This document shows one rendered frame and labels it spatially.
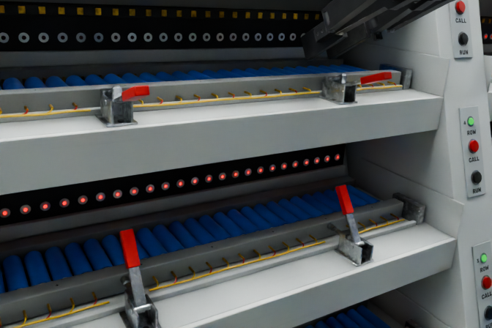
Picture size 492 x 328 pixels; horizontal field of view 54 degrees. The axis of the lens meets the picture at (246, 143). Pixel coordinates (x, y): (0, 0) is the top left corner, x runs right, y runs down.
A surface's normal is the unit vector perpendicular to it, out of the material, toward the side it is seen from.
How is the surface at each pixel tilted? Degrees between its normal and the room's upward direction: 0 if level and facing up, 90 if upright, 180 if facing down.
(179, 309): 19
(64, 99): 109
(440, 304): 90
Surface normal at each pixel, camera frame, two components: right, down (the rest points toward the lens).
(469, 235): 0.50, -0.03
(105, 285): 0.51, 0.29
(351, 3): -0.90, 0.14
